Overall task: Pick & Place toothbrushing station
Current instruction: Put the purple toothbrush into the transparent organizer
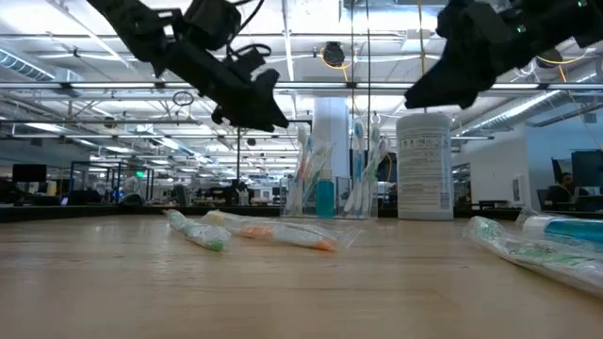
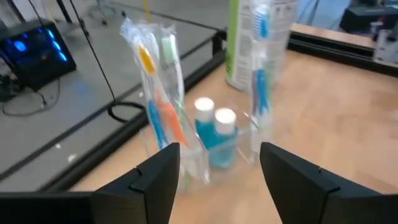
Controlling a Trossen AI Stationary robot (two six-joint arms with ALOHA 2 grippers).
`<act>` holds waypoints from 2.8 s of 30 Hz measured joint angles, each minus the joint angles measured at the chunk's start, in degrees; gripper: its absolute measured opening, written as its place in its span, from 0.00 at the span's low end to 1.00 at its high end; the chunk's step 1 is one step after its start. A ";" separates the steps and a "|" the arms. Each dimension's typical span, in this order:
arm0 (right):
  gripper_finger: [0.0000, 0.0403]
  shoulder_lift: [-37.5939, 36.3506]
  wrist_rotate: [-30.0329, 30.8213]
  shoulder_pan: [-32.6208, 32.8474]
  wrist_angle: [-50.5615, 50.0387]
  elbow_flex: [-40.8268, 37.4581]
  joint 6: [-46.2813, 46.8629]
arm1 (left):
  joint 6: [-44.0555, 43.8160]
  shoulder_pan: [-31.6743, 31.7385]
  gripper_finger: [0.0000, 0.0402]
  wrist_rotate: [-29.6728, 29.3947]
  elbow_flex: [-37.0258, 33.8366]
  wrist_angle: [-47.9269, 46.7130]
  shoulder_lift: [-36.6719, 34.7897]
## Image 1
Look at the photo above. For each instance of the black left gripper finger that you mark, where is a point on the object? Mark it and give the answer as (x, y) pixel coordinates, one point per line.
(271, 115)
(223, 117)

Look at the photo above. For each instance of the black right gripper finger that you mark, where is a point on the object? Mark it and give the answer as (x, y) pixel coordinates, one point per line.
(447, 85)

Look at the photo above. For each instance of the orange white toothbrush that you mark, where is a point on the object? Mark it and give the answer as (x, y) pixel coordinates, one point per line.
(282, 233)
(308, 176)

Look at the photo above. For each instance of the teal mouthwash bottle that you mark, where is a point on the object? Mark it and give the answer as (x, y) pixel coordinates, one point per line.
(325, 200)

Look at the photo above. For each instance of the green white toothbrush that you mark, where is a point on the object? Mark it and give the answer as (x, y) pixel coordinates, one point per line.
(375, 155)
(542, 256)
(202, 233)

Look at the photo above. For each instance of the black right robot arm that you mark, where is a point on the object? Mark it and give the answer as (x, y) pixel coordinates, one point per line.
(565, 19)

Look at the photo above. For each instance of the white wipes canister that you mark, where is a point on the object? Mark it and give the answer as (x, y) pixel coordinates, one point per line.
(424, 165)

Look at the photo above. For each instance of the black monitor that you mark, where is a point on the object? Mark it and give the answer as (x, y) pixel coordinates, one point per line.
(391, 169)
(589, 167)
(28, 174)

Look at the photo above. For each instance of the clear acrylic holder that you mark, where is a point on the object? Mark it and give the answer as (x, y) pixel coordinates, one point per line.
(339, 198)

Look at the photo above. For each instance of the person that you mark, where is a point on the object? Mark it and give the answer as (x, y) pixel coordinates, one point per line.
(563, 190)

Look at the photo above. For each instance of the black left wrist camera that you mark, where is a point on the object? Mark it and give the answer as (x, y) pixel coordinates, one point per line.
(212, 23)

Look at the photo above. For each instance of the silver ventilation duct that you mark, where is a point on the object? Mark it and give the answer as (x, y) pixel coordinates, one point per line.
(518, 113)

